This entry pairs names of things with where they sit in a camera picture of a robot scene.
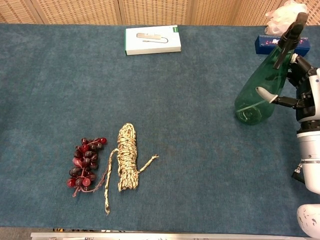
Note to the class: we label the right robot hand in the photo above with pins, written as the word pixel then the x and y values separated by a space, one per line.
pixel 303 87

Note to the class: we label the green plastic spray bottle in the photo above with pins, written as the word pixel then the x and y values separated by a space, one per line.
pixel 262 92

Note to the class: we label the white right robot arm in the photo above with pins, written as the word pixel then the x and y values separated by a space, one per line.
pixel 310 162

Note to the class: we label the blue printed box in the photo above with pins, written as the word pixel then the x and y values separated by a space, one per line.
pixel 266 45

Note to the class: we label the white plastic bag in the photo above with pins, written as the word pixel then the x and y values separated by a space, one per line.
pixel 282 15

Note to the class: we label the white USB hub box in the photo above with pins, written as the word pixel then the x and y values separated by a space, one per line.
pixel 153 40

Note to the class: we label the woven wicker folding screen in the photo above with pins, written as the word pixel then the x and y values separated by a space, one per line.
pixel 150 11

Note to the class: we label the blue felt table mat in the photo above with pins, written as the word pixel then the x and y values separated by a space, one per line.
pixel 100 100

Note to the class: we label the dark red plastic grapes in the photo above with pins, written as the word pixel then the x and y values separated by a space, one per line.
pixel 85 165

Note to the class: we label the aluminium frame rail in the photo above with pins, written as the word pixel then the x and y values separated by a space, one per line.
pixel 160 236

